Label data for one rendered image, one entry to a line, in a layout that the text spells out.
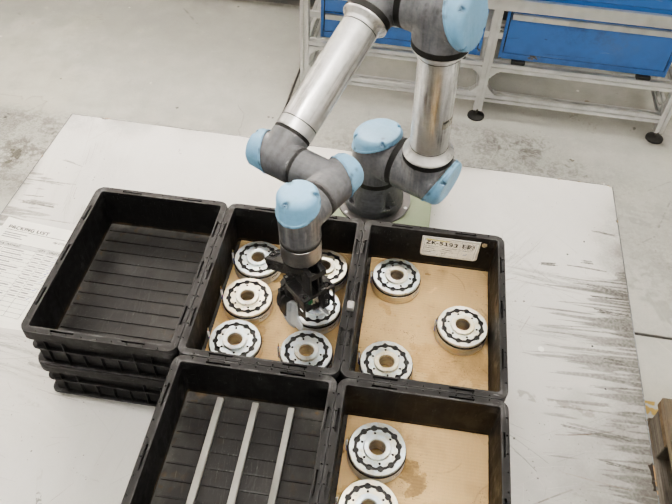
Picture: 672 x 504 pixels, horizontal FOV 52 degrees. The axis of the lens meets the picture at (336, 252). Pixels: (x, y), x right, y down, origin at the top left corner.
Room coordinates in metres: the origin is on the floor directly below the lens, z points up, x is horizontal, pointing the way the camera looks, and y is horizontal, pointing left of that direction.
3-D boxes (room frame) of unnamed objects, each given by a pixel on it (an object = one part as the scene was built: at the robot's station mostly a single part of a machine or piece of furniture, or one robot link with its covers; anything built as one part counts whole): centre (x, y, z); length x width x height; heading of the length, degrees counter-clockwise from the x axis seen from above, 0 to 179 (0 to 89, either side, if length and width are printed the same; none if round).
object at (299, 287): (0.83, 0.05, 0.99); 0.09 x 0.08 x 0.12; 38
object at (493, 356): (0.84, -0.19, 0.87); 0.40 x 0.30 x 0.11; 174
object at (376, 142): (1.29, -0.09, 0.92); 0.13 x 0.12 x 0.14; 56
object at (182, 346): (0.87, 0.11, 0.92); 0.40 x 0.30 x 0.02; 174
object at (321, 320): (0.86, 0.04, 0.86); 0.10 x 0.10 x 0.01
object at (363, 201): (1.30, -0.09, 0.81); 0.15 x 0.15 x 0.10
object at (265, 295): (0.88, 0.18, 0.86); 0.10 x 0.10 x 0.01
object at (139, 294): (0.91, 0.41, 0.87); 0.40 x 0.30 x 0.11; 174
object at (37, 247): (1.05, 0.78, 0.70); 0.33 x 0.23 x 0.01; 172
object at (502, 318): (0.84, -0.19, 0.92); 0.40 x 0.30 x 0.02; 174
